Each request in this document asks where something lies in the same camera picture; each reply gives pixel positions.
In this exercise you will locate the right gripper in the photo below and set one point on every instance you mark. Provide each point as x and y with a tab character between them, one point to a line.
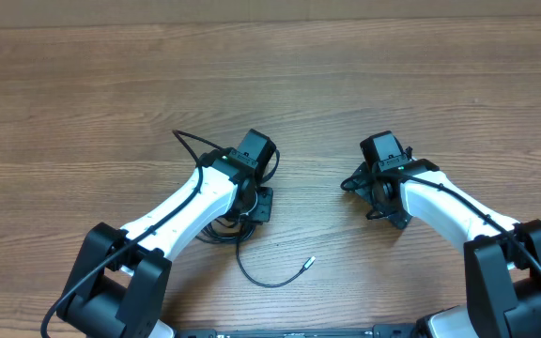
363	186

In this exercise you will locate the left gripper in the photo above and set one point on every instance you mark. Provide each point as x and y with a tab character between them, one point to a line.
263	209

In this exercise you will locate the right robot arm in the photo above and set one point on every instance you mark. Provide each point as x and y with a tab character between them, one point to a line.
502	256

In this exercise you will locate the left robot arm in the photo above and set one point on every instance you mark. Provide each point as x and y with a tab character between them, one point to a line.
119	278

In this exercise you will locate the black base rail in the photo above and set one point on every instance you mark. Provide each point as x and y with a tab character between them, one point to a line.
294	332

